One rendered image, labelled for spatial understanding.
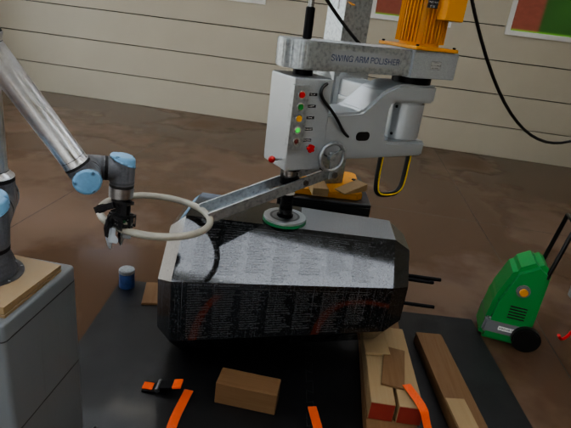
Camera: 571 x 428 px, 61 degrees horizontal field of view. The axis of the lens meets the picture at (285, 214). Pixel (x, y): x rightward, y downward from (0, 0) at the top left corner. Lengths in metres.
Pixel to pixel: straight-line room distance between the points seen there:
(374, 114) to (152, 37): 6.86
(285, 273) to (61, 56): 7.95
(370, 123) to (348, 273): 0.73
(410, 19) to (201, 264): 1.54
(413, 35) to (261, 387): 1.84
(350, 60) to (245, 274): 1.08
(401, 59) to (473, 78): 6.09
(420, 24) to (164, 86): 6.83
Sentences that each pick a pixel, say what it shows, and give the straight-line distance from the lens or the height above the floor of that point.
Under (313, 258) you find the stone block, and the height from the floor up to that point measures 0.73.
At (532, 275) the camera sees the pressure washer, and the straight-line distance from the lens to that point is 3.29.
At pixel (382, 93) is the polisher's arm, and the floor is 1.49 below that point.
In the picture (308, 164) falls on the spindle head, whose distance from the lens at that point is 2.26.
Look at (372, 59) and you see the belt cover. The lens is 2.34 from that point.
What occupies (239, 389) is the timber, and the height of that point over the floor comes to 0.13.
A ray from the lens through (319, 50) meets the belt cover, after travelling 2.16.
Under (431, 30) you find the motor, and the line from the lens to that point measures 2.56.
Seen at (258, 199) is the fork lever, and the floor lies 0.98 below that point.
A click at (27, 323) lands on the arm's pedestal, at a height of 0.79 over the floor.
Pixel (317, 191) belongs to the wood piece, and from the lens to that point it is 2.98.
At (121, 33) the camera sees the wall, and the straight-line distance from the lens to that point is 9.17.
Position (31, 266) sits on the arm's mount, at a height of 0.88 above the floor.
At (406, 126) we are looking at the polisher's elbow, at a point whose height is 1.33.
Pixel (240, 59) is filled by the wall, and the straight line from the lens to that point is 8.51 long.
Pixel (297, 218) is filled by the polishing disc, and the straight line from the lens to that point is 2.42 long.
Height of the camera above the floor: 1.79
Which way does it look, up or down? 22 degrees down
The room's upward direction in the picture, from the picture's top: 7 degrees clockwise
